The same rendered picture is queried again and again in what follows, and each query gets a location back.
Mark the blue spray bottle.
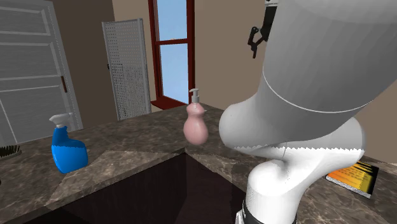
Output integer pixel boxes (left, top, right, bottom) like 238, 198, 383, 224
48, 112, 90, 175

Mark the red framed window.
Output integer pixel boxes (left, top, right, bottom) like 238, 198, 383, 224
147, 0, 197, 111

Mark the grey perforated panel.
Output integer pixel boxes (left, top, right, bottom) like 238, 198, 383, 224
101, 18, 153, 122

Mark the orange and black book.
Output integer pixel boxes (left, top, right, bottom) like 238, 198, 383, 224
324, 160, 381, 200

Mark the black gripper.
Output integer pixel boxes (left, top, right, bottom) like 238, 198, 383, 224
247, 5, 278, 59

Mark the white panelled door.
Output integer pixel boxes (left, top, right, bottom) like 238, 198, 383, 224
0, 0, 84, 147

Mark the pink soap dispenser bottle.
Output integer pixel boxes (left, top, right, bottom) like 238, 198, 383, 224
182, 88, 209, 146

